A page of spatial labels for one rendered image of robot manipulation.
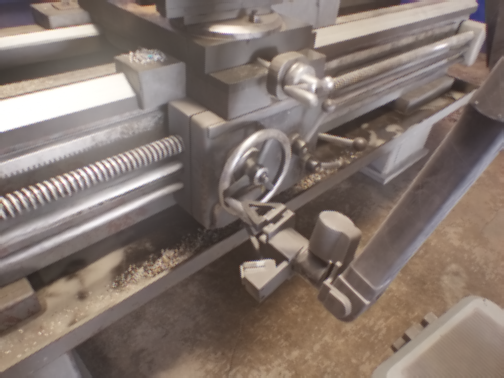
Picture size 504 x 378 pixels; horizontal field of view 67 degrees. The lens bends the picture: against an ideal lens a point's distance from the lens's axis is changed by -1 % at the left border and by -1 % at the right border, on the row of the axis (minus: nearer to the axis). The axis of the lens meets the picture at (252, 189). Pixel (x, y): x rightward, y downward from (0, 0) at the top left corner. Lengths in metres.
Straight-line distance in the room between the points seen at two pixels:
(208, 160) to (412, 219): 0.43
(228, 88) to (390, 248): 0.41
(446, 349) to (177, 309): 0.84
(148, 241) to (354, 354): 0.76
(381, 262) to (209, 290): 0.97
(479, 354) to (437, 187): 0.78
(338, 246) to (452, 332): 0.69
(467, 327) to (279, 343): 0.56
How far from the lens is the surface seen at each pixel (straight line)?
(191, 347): 1.34
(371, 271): 0.58
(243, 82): 0.77
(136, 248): 1.06
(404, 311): 1.57
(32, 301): 0.97
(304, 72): 0.80
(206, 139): 0.78
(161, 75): 0.82
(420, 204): 0.53
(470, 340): 1.26
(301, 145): 0.95
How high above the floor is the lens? 1.17
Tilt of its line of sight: 38 degrees down
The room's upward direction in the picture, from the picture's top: 6 degrees clockwise
